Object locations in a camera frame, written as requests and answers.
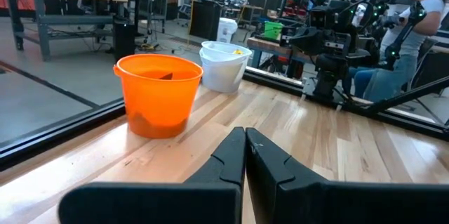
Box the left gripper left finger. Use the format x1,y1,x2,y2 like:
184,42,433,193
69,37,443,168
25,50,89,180
58,127,246,224

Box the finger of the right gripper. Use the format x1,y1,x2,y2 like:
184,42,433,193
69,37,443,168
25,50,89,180
350,48,371,59
288,27,322,52

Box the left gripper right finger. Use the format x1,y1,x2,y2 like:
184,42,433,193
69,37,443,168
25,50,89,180
246,127,449,224

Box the green plastic bin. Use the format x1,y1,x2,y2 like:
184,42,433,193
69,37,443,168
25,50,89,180
263,21,284,40

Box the wooden table blue legs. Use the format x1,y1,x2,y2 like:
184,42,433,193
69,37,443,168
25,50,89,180
246,36,306,77

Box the person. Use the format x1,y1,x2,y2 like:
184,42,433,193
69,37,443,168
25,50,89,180
342,0,449,104

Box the white trash can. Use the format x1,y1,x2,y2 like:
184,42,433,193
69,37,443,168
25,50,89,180
216,17,239,44

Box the white plastic bucket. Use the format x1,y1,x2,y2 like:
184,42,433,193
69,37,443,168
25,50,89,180
199,40,253,94

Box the orange pumpkin face bucket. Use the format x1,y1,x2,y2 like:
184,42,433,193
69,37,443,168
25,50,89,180
112,53,204,140

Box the black cabinet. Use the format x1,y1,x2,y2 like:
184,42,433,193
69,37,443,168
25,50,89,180
189,0,222,41

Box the black computer tower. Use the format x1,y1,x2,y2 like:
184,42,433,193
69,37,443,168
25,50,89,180
112,18,137,63

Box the grey metal workbench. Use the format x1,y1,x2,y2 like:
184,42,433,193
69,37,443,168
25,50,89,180
0,0,129,62

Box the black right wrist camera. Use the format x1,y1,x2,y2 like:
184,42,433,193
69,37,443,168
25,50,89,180
308,4,338,29

